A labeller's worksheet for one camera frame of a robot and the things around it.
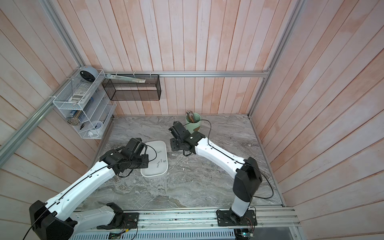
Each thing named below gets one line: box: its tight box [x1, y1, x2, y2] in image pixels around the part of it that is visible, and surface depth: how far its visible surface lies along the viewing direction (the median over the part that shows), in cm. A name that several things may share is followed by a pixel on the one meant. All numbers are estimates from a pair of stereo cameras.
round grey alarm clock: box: [80, 65, 99, 83], surface depth 83 cm
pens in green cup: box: [186, 110, 196, 123], surface depth 100 cm
